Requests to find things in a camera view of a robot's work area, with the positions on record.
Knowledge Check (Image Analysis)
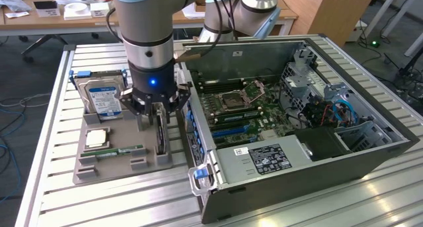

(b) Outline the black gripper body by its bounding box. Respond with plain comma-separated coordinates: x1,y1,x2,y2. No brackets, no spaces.
128,59,179,99

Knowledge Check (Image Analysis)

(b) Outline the black green graphics card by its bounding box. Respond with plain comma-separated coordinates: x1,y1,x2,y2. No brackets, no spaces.
154,102,170,156

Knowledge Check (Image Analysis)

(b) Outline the hard disk with blue rails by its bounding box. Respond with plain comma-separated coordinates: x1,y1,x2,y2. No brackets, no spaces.
69,68,128,121

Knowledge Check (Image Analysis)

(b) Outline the RAM slot with black latches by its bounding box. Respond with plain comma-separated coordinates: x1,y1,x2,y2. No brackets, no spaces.
202,86,247,93
199,80,244,87

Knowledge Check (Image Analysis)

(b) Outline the RAM slot with white latches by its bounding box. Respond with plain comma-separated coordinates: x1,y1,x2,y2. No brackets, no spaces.
198,77,244,84
200,83,246,90

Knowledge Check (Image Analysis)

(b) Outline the grey parts rack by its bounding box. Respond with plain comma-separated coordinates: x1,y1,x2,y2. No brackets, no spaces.
72,108,175,185

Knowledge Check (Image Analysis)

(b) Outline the CPU socket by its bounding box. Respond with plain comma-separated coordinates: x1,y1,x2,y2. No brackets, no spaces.
214,91,247,112

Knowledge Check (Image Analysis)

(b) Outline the silver CPU chip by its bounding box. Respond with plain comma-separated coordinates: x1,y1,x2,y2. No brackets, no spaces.
84,130,110,148

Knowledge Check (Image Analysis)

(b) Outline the long black expansion slot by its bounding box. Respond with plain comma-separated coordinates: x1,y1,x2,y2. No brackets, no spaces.
211,120,252,132

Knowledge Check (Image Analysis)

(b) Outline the green RAM stick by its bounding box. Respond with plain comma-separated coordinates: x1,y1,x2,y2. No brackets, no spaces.
216,111,262,124
80,144,146,159

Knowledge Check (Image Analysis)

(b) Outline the blue expansion slot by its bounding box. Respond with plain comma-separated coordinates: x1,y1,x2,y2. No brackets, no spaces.
211,126,251,139

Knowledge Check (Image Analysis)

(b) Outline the silver socket cover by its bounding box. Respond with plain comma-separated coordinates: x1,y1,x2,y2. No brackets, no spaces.
243,80,267,99

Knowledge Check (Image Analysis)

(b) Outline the green motherboard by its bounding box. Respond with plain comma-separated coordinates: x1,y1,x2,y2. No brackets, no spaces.
195,78,298,148

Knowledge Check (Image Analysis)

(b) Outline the white paper stack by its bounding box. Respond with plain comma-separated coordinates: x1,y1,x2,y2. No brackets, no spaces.
182,2,207,20

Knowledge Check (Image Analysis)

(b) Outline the grey power supply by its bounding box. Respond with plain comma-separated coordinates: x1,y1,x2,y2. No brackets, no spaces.
207,135,314,185

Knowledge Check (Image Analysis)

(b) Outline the white cube box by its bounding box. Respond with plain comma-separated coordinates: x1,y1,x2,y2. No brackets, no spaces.
89,2,112,19

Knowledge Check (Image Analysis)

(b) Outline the flat white box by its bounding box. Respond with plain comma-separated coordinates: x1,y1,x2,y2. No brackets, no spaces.
63,10,93,21

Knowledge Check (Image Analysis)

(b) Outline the grey wheeled desk leg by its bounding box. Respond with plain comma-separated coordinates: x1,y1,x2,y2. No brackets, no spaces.
17,33,100,63

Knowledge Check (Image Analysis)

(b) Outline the perforated metal disk bay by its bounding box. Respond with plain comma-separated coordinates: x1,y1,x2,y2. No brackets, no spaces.
280,60,334,106

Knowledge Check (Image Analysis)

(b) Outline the wooden desk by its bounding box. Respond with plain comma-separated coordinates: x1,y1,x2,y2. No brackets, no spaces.
0,0,300,43

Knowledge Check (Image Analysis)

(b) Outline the white tape roll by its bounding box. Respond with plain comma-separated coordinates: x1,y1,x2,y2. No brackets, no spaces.
64,2,87,14

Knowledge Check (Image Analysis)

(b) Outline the white box with black top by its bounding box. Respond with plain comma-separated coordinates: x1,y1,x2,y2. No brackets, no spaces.
32,0,63,18

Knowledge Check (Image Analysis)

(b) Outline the small paper label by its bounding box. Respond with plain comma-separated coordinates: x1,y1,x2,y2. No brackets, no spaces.
4,11,31,19

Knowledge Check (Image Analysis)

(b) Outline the clear plastic bag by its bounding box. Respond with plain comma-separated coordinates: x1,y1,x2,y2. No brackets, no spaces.
0,0,33,12

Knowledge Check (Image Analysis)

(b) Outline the dark grey PC case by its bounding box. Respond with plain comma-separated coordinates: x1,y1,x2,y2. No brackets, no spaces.
174,37,420,224

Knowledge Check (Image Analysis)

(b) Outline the slanted metal disk bay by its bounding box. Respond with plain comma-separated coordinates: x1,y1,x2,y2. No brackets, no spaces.
334,120,398,152

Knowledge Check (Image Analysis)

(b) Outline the wooden cabinet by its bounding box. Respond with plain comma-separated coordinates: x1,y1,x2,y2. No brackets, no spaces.
276,0,379,47

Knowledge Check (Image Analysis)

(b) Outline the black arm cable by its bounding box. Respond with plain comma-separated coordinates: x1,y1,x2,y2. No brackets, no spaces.
106,0,239,61

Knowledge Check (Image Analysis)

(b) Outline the black wire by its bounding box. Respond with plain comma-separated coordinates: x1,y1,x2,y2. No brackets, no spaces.
279,83,300,128

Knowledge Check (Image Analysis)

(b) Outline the white floor cable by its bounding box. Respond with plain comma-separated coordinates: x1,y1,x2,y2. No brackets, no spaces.
0,92,56,108

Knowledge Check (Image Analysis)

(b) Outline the blue floor cable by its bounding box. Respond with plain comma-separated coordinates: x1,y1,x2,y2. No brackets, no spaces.
0,108,25,203

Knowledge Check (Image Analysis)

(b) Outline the blue wire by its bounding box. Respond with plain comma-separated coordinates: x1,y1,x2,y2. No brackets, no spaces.
332,101,358,127

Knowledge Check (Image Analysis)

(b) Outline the white wall box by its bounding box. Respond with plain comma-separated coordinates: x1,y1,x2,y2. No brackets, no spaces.
350,20,370,43

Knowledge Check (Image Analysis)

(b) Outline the white table frame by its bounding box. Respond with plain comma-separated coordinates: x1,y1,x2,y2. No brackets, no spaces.
359,0,423,57

